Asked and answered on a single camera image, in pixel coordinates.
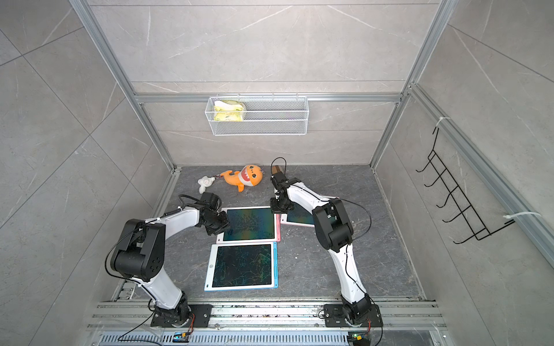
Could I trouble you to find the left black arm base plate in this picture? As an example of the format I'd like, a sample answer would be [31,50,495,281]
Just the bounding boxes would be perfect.
[150,304,213,328]

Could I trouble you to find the orange shark plush toy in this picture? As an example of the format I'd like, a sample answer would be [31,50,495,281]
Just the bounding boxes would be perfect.
[220,164,263,193]

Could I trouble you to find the white wire mesh basket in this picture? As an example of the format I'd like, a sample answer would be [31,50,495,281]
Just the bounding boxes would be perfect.
[205,96,310,136]

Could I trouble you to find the black wire hook rack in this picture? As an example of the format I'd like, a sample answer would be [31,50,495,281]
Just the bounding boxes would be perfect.
[416,127,515,245]

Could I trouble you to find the blue framed writing tablet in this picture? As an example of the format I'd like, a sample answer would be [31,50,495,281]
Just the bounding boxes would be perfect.
[203,242,278,292]

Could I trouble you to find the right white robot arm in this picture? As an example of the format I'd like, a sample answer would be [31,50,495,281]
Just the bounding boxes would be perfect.
[270,167,374,325]

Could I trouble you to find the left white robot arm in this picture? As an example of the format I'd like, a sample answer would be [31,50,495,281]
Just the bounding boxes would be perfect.
[110,193,229,327]

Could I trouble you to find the white small plush toy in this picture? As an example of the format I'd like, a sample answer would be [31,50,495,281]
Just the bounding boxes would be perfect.
[197,176,216,194]

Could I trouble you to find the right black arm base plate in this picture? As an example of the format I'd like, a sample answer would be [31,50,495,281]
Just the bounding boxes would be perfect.
[318,304,383,328]

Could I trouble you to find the pink framed writing tablet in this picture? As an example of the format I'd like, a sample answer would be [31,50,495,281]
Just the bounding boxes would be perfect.
[216,206,281,244]
[280,203,315,228]

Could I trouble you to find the yellow white cloth in basket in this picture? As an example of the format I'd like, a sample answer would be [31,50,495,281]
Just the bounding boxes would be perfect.
[213,100,246,122]

